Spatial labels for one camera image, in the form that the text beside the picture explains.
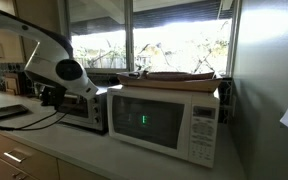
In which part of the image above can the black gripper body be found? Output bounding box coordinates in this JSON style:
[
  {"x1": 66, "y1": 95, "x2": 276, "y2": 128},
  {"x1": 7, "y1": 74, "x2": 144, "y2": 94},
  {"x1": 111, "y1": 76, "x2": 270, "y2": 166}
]
[{"x1": 41, "y1": 86, "x2": 66, "y2": 110}]

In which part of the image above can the silver toaster oven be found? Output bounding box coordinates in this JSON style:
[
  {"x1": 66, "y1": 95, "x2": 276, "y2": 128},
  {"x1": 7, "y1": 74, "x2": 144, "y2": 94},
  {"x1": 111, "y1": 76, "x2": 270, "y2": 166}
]
[{"x1": 58, "y1": 87, "x2": 108, "y2": 135}]

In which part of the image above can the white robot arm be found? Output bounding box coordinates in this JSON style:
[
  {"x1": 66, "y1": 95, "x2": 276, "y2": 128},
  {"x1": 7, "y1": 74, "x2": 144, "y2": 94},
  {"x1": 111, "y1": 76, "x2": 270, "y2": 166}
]
[{"x1": 0, "y1": 10, "x2": 98, "y2": 108}]

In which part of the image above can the wooden bowl on tray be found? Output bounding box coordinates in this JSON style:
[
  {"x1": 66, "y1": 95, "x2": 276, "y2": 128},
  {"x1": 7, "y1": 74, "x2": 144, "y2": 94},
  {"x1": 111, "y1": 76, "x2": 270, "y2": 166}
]
[{"x1": 146, "y1": 72, "x2": 214, "y2": 81}]

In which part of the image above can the black tablet on counter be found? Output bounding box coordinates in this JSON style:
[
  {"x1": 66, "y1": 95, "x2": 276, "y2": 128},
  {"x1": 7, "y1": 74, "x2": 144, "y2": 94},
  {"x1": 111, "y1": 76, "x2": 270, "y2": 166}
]
[{"x1": 0, "y1": 104, "x2": 28, "y2": 119}]

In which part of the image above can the wooden tray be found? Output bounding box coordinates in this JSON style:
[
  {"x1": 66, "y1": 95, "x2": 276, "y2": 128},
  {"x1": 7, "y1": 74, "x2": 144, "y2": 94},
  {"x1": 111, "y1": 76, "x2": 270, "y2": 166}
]
[{"x1": 117, "y1": 71, "x2": 222, "y2": 93}]

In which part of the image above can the white microwave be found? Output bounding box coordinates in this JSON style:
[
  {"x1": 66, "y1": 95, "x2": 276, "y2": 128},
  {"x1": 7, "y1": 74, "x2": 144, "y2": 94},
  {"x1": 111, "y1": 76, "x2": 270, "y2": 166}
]
[{"x1": 107, "y1": 85, "x2": 220, "y2": 168}]

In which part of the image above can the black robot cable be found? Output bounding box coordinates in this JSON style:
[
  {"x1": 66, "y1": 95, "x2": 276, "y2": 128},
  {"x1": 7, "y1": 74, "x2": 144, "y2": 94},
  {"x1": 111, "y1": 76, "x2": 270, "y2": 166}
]
[{"x1": 0, "y1": 108, "x2": 72, "y2": 132}]

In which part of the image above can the drawer handle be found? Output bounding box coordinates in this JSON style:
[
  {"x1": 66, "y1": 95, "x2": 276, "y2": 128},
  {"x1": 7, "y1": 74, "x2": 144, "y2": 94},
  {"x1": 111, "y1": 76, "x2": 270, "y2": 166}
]
[{"x1": 3, "y1": 151, "x2": 27, "y2": 163}]

